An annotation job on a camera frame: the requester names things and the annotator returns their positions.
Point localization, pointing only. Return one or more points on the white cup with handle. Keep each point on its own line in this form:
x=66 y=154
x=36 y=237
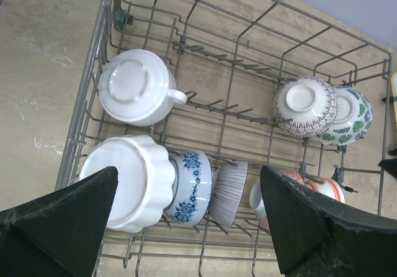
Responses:
x=138 y=89

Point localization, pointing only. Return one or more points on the orange red patterned bowl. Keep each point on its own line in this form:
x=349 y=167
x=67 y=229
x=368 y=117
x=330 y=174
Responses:
x=327 y=187

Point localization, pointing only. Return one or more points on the small whiteboard yellow frame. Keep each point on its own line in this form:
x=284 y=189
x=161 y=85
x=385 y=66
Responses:
x=393 y=97

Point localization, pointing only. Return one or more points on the purple striped bowl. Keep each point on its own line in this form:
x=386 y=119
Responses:
x=227 y=193

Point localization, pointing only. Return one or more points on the white fluted bowl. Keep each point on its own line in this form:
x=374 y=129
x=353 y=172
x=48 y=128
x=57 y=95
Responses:
x=145 y=179

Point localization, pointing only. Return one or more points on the grey wire dish rack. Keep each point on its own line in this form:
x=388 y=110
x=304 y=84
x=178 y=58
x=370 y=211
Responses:
x=230 y=57

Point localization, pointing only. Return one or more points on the blue floral white bowl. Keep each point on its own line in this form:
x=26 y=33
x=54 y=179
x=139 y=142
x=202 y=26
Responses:
x=192 y=187

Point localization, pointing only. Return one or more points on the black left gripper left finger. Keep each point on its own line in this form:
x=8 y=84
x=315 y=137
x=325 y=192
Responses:
x=59 y=234

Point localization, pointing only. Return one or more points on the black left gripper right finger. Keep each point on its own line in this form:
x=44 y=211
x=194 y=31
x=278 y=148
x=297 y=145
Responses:
x=314 y=235

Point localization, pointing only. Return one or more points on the pink patterned bowl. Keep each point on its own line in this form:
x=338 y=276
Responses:
x=256 y=201

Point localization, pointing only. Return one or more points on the brown patterned white bowl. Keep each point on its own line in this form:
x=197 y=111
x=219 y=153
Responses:
x=305 y=107

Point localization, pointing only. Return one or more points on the green leaf patterned bowl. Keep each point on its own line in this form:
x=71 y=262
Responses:
x=353 y=119

